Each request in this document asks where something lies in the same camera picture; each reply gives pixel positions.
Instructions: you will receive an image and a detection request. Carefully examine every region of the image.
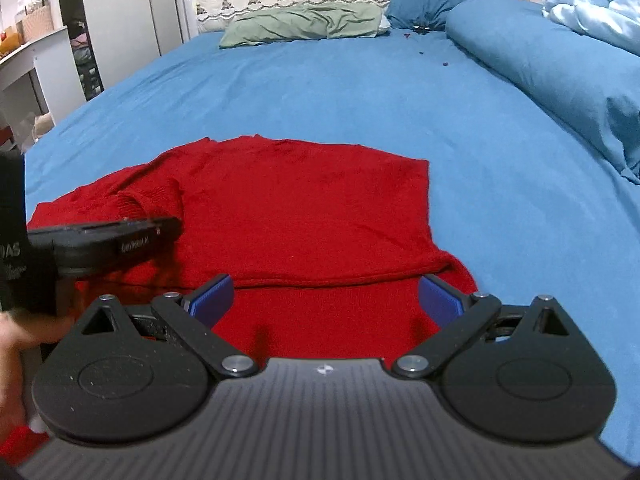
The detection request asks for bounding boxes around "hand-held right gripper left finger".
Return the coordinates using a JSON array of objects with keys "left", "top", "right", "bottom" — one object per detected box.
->
[{"left": 80, "top": 274, "right": 259, "bottom": 377}]

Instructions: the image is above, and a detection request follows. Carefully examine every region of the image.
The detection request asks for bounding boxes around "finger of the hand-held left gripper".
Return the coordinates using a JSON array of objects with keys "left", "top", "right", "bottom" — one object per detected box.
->
[{"left": 27, "top": 216, "right": 182, "bottom": 250}]

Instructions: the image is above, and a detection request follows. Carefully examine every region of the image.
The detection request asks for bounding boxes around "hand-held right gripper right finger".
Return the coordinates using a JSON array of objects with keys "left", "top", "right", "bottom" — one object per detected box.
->
[{"left": 391, "top": 274, "right": 577, "bottom": 378}]

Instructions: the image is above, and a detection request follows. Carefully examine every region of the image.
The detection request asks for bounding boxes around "red knitted sweater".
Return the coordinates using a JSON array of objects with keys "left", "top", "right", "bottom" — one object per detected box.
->
[{"left": 0, "top": 134, "right": 481, "bottom": 467}]

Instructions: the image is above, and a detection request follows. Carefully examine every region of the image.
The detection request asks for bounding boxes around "person's left hand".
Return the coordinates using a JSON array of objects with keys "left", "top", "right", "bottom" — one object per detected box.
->
[{"left": 0, "top": 310, "right": 73, "bottom": 433}]

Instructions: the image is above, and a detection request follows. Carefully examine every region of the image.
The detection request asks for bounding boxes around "black storage rack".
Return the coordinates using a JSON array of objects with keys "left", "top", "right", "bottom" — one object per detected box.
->
[{"left": 54, "top": 0, "right": 105, "bottom": 102}]

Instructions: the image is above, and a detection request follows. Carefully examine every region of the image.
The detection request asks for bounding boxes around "white desk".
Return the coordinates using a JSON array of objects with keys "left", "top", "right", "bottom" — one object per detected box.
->
[{"left": 0, "top": 26, "right": 85, "bottom": 153}]

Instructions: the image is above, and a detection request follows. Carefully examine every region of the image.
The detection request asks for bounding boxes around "bed with blue sheet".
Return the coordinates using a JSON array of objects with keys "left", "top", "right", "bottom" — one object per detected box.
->
[{"left": 22, "top": 0, "right": 640, "bottom": 467}]

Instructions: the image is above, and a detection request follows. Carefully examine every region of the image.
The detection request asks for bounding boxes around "white wardrobe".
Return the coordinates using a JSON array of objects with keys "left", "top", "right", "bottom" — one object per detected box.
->
[{"left": 79, "top": 0, "right": 190, "bottom": 92}]

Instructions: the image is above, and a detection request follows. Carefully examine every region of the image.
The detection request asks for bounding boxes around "woven basket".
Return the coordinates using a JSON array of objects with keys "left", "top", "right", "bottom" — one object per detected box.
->
[{"left": 22, "top": 2, "right": 54, "bottom": 44}]

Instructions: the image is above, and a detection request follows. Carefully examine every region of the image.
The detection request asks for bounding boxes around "green pillow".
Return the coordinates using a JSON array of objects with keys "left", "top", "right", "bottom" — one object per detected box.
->
[{"left": 219, "top": 2, "right": 390, "bottom": 50}]

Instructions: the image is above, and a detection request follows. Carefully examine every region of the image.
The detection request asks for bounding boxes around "rolled blue duvet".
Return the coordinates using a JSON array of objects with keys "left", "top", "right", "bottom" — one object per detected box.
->
[{"left": 444, "top": 0, "right": 640, "bottom": 184}]

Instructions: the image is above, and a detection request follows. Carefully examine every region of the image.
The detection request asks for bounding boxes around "light blue comforter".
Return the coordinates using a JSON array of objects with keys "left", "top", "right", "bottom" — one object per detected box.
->
[{"left": 542, "top": 0, "right": 640, "bottom": 59}]

